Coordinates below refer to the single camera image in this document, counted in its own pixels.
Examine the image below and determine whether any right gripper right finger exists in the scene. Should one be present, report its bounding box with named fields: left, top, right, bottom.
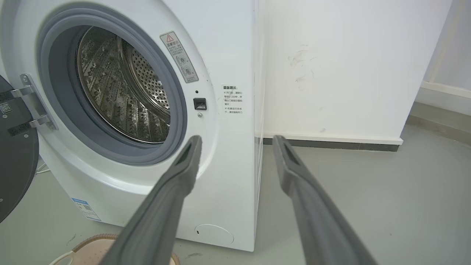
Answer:
left=272, top=135, right=378, bottom=265

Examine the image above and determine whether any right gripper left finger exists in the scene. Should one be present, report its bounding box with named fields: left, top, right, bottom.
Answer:
left=99, top=135, right=203, bottom=265

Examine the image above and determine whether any cream perforated laundry basket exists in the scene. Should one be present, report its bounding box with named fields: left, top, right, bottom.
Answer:
left=50, top=234, right=181, bottom=265

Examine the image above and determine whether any black glass washer door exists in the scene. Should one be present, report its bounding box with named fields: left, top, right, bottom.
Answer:
left=0, top=74, right=39, bottom=223

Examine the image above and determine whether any round filter cap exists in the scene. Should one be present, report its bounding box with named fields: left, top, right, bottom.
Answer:
left=194, top=224, right=234, bottom=245

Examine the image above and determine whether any white front-load washing machine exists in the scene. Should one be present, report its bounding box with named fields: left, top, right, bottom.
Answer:
left=0, top=0, right=265, bottom=252

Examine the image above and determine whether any blue energy label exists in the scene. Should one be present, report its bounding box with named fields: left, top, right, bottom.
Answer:
left=71, top=198, right=102, bottom=222

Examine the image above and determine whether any white text sticker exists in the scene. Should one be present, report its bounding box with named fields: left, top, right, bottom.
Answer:
left=222, top=85, right=244, bottom=115

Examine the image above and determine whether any steel perforated drum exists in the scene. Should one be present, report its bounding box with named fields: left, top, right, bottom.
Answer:
left=75, top=26, right=171, bottom=145

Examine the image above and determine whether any grey warning sticker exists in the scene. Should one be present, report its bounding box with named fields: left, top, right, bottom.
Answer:
left=160, top=31, right=199, bottom=84

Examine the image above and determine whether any grey rubber door gasket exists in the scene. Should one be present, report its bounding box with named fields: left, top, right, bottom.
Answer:
left=37, top=8, right=188, bottom=166

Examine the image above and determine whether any metal door hinge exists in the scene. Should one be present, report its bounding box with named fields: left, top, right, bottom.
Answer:
left=11, top=74, right=57, bottom=130

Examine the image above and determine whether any white wall baseboard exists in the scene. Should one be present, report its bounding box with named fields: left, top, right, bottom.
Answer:
left=263, top=132, right=403, bottom=152

